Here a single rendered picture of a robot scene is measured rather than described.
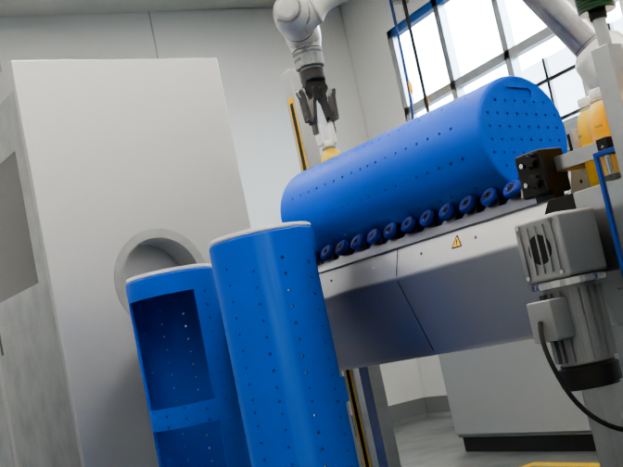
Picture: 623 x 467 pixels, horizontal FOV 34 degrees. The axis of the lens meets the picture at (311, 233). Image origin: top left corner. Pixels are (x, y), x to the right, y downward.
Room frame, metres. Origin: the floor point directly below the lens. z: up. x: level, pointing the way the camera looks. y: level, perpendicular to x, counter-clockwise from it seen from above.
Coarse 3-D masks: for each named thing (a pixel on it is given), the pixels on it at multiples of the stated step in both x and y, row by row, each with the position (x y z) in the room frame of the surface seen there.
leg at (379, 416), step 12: (360, 372) 3.09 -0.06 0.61; (372, 372) 3.07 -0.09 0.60; (372, 384) 3.06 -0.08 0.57; (372, 396) 3.07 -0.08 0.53; (384, 396) 3.08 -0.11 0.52; (372, 408) 3.08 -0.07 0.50; (384, 408) 3.08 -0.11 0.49; (372, 420) 3.09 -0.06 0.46; (384, 420) 3.07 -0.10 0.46; (372, 432) 3.10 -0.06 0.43; (384, 432) 3.07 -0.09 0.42; (384, 444) 3.06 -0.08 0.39; (396, 444) 3.09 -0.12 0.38; (384, 456) 3.07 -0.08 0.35; (396, 456) 3.08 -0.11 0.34
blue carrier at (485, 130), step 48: (480, 96) 2.27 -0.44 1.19; (528, 96) 2.35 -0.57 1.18; (384, 144) 2.57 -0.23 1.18; (432, 144) 2.38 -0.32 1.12; (480, 144) 2.25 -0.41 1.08; (528, 144) 2.33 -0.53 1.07; (288, 192) 2.94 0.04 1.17; (336, 192) 2.72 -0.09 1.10; (384, 192) 2.56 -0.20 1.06; (432, 192) 2.44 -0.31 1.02; (480, 192) 2.35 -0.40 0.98; (336, 240) 2.83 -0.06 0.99; (384, 240) 2.76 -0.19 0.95
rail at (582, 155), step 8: (592, 144) 1.92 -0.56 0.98; (568, 152) 1.97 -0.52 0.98; (576, 152) 1.96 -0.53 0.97; (584, 152) 1.94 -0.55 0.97; (592, 152) 1.92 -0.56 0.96; (560, 160) 1.99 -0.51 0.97; (568, 160) 1.97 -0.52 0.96; (576, 160) 1.96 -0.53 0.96; (584, 160) 1.94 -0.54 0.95; (560, 168) 1.99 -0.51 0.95; (568, 168) 1.98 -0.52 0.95
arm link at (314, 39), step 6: (318, 30) 2.93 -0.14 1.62; (312, 36) 2.90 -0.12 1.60; (318, 36) 2.93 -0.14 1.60; (288, 42) 2.92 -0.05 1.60; (294, 42) 2.90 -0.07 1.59; (300, 42) 2.90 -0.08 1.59; (306, 42) 2.91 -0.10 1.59; (312, 42) 2.92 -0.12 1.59; (318, 42) 2.94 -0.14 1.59; (294, 48) 2.94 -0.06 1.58
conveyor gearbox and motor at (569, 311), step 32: (544, 224) 1.86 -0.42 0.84; (576, 224) 1.86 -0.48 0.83; (544, 256) 1.87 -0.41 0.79; (576, 256) 1.85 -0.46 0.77; (544, 288) 1.86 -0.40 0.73; (576, 288) 1.86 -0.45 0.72; (544, 320) 1.85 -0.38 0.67; (576, 320) 1.85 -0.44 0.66; (608, 320) 1.88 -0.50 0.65; (544, 352) 1.83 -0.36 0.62; (576, 352) 1.87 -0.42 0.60; (608, 352) 1.87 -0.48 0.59; (576, 384) 1.87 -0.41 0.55; (608, 384) 1.86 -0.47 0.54
